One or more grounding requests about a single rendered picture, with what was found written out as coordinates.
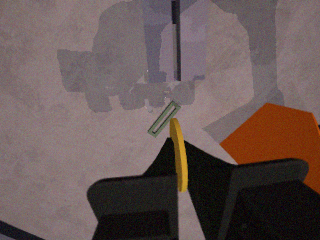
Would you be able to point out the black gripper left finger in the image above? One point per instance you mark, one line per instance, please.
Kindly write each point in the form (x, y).
(154, 190)

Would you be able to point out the gold coin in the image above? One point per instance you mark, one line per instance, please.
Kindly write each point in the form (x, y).
(180, 154)

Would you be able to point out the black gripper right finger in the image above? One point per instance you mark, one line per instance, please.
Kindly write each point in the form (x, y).
(213, 185)

